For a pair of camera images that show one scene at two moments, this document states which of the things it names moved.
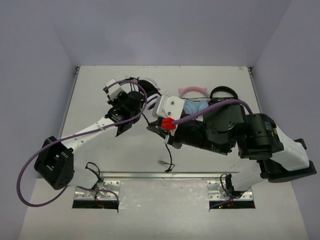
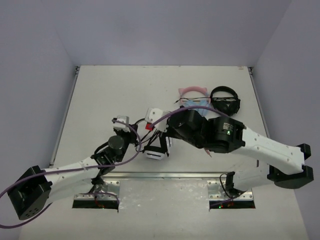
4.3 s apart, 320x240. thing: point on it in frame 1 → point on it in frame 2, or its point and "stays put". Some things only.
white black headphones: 151,93 → 159,147
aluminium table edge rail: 154,175 stays put
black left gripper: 149,89 → 131,133
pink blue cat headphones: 193,105 stays put
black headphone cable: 170,166 → 146,135
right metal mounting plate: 217,190 stays put
